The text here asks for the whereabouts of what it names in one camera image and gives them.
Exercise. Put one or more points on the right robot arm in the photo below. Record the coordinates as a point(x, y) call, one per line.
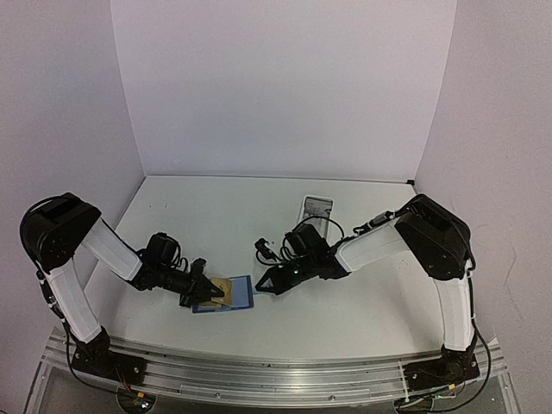
point(439, 240)

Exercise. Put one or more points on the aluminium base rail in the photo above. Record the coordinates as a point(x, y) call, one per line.
point(237, 380)

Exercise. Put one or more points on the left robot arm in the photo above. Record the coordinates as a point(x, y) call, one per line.
point(51, 233)

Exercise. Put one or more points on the blue card holder wallet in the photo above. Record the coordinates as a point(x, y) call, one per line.
point(238, 295)

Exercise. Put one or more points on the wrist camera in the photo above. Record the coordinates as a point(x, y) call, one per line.
point(262, 247)
point(197, 267)

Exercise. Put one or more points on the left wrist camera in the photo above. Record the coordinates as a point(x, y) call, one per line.
point(197, 267)

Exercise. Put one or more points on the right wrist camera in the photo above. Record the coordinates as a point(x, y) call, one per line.
point(262, 247)

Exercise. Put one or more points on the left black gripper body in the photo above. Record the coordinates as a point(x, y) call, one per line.
point(175, 281)

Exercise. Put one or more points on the white plastic tray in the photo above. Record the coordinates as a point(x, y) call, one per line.
point(321, 207)

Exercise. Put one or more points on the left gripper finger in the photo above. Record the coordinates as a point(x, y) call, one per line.
point(195, 301)
point(205, 288)

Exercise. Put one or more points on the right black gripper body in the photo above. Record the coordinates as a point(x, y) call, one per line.
point(306, 272)

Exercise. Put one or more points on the gold credit card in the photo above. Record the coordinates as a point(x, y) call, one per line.
point(226, 285)

